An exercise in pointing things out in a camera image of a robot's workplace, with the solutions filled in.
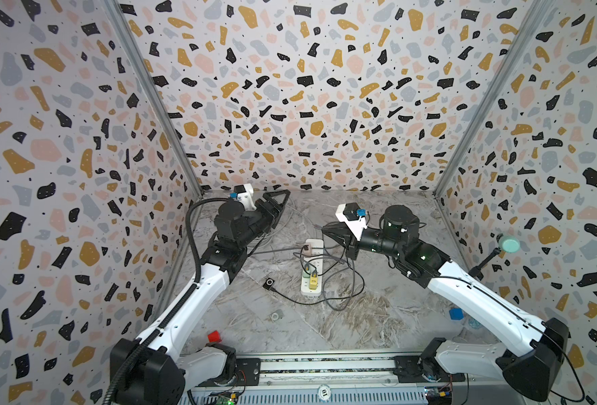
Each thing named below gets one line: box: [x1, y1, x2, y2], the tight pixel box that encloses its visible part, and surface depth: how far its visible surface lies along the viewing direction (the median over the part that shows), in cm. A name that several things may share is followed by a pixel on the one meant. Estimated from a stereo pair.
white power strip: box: [300, 237, 324, 297], surface depth 91 cm
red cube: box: [207, 329, 223, 344], surface depth 81 cm
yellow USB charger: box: [309, 273, 318, 291], surface depth 87 cm
